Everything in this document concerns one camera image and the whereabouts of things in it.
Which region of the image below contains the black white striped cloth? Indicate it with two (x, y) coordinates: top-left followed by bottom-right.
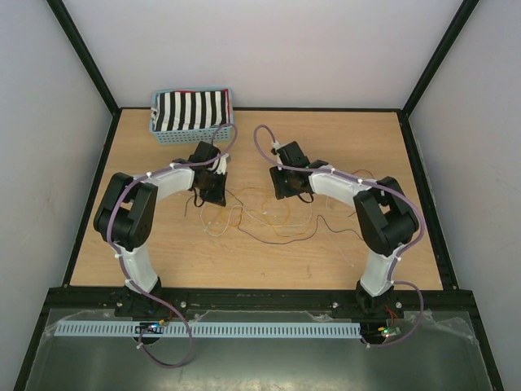
(151, 88), (233, 133)

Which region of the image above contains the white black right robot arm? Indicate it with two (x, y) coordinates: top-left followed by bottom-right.
(269, 141), (426, 317)

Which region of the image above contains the light blue plastic basket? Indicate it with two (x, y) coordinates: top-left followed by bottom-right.
(149, 87), (234, 144)

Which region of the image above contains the clear zip tie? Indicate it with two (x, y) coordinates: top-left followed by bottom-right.
(327, 233), (354, 268)

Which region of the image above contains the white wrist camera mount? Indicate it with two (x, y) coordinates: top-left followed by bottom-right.
(270, 140), (284, 157)
(209, 153), (230, 175)

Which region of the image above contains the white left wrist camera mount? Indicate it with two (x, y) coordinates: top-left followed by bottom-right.
(209, 153), (230, 175)

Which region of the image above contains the light blue slotted cable duct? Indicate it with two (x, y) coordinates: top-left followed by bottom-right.
(53, 320), (361, 339)

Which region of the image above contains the dark purple wire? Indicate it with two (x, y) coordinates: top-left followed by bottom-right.
(183, 193), (367, 246)

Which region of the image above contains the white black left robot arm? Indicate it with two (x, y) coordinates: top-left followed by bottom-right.
(94, 142), (230, 316)

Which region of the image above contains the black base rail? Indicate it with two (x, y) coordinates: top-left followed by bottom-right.
(44, 287), (475, 323)

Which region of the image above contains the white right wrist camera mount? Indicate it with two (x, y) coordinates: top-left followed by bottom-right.
(270, 140), (284, 157)

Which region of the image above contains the orange wire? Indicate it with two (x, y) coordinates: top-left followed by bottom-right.
(211, 187), (314, 239)

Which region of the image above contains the yellow wire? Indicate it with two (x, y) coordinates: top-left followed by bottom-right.
(203, 187), (292, 229)

